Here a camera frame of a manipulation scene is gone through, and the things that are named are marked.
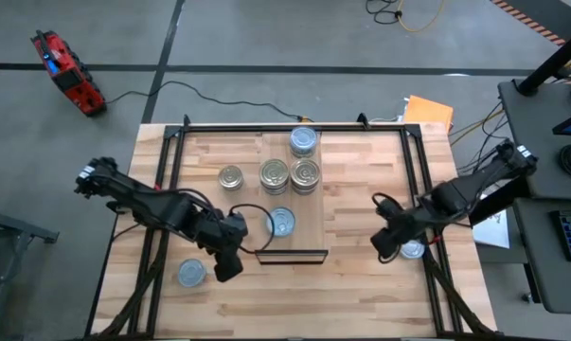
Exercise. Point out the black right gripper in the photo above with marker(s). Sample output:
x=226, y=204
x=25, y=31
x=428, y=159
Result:
x=410, y=223

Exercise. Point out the orange paper folder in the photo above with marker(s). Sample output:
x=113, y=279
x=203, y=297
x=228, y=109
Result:
x=429, y=113

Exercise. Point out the wooden shelf with black frame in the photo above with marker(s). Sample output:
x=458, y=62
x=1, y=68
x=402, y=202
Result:
x=311, y=222

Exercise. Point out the silver-lid teal-label can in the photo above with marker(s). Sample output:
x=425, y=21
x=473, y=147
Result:
x=282, y=222
x=415, y=251
x=191, y=272

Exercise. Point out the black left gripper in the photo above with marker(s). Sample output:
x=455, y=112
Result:
x=216, y=234

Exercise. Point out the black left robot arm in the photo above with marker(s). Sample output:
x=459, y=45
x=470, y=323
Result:
x=138, y=199

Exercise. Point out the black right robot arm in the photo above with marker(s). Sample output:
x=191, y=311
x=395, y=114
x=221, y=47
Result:
x=479, y=180

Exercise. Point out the black desk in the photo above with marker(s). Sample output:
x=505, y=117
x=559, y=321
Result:
x=531, y=265

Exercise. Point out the grey metal stand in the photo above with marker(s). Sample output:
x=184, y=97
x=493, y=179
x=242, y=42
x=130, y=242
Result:
x=24, y=227

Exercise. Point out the black metal pole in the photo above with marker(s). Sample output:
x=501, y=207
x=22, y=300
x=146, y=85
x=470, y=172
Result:
x=550, y=66

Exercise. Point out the white paper sheet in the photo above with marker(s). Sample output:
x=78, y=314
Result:
x=495, y=232

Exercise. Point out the black aluminium rig frame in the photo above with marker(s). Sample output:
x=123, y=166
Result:
x=361, y=128

